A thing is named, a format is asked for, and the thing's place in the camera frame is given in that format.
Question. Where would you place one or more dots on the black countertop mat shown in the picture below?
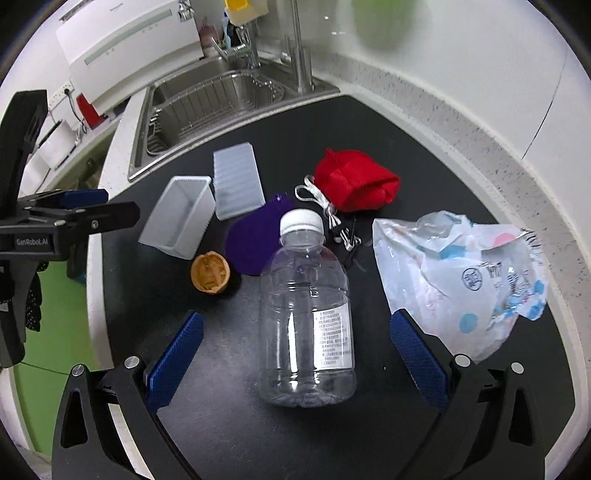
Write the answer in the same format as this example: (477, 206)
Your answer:
(231, 438)

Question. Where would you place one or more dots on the person's left hand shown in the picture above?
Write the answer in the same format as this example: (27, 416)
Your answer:
(33, 295)

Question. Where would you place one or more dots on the yellow white bottle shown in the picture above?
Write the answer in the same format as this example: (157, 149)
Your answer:
(240, 11)

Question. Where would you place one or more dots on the stainless steel sink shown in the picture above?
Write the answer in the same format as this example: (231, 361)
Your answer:
(194, 78)

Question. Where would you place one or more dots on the purple cloth pouch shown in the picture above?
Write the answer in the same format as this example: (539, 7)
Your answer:
(249, 240)

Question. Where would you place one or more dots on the small chrome tap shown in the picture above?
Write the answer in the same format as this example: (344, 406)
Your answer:
(240, 48)

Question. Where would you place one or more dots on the white plastic container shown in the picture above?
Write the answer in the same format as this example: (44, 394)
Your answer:
(173, 217)

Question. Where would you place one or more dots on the brown walnut shell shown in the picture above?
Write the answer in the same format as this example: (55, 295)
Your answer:
(210, 274)

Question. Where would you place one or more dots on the wall socket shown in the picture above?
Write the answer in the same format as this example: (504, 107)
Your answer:
(62, 94)

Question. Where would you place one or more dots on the white countertop appliance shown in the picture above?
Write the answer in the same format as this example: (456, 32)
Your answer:
(124, 46)

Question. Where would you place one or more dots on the red cloth pouch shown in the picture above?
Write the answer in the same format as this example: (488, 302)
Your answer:
(355, 180)

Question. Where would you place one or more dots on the red box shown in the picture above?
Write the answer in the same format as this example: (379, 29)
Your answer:
(90, 113)

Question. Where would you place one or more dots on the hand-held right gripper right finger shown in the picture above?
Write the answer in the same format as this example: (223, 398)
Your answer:
(418, 360)

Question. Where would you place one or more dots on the white canister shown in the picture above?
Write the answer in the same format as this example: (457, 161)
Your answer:
(57, 145)

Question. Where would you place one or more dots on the tall chrome faucet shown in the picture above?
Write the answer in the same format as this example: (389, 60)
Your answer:
(300, 50)

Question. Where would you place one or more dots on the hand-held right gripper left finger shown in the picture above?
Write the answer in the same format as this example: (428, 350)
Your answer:
(178, 360)

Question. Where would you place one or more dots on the clear plastic bottle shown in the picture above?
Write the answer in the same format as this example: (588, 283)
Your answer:
(300, 323)

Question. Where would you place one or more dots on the pink small object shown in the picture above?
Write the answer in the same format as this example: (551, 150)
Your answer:
(207, 32)

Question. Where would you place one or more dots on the printed plastic bag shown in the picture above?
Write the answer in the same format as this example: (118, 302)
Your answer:
(438, 277)

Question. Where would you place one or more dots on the green cabinet front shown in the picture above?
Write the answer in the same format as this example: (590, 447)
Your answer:
(51, 369)

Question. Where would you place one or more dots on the translucent plastic lid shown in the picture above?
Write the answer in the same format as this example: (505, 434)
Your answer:
(238, 180)

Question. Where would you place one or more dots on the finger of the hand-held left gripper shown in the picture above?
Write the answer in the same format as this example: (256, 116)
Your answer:
(85, 198)
(115, 214)

